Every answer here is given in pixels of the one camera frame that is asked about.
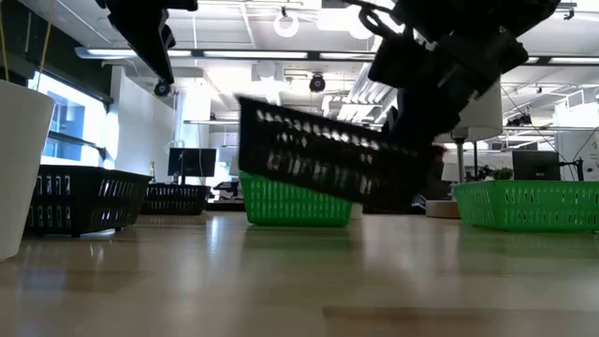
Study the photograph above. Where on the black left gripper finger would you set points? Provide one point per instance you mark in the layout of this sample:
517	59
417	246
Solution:
169	36
145	37

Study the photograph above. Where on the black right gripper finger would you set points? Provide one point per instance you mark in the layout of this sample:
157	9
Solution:
449	121
412	117

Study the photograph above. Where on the black plastic basket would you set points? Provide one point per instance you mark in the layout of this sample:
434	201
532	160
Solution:
175	199
327	159
93	199

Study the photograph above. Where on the green plastic basket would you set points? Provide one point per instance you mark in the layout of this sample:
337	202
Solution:
529	206
290	206

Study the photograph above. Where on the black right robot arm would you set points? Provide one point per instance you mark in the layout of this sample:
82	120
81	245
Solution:
477	16

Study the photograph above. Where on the white cylindrical lamp shade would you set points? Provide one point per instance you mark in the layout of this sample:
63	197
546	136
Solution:
482	117

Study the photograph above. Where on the metal lamp pole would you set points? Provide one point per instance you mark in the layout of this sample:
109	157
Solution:
460	159

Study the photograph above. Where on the small green potted plant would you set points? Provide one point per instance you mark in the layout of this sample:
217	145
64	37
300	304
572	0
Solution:
503	174

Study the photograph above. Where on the long ceiling light bar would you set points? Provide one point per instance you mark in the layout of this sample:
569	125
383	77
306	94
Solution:
252	54

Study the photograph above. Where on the round wooden lamp base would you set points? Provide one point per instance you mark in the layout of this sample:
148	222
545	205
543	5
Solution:
443	209

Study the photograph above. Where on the black computer monitor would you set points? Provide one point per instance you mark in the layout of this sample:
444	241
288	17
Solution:
192	162
536	165

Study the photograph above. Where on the black window handrail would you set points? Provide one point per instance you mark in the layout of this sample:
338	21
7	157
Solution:
77	139

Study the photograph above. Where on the round black ceiling camera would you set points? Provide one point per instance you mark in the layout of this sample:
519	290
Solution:
162	88
317	83

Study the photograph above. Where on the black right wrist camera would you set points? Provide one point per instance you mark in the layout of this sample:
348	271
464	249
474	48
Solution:
398	63

